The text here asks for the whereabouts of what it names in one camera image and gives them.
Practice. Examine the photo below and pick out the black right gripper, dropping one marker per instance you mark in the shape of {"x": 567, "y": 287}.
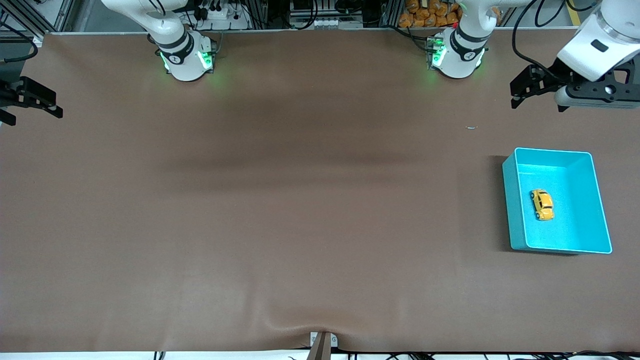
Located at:
{"x": 11, "y": 95}

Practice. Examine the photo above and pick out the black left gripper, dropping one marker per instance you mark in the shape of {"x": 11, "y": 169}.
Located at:
{"x": 546, "y": 80}

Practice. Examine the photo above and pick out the yellow beetle toy car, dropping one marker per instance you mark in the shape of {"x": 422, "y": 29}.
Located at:
{"x": 542, "y": 204}

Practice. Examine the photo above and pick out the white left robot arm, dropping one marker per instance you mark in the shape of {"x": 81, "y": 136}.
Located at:
{"x": 457, "y": 60}

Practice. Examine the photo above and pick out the orange packets heap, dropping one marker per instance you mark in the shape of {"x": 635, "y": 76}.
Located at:
{"x": 415, "y": 17}

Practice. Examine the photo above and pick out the teal plastic bin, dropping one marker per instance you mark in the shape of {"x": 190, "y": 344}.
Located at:
{"x": 575, "y": 220}

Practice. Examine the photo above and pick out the white power strip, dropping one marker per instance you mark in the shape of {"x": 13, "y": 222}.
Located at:
{"x": 225, "y": 17}

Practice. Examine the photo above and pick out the white terminal block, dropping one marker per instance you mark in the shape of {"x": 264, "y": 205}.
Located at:
{"x": 327, "y": 23}

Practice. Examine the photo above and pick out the brown table cover mat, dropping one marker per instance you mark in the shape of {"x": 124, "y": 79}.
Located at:
{"x": 320, "y": 200}

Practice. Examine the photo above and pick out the aluminium frame post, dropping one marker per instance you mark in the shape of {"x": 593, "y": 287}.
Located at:
{"x": 20, "y": 20}

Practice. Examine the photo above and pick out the grey table clamp bracket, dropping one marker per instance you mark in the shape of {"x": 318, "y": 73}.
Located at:
{"x": 320, "y": 347}

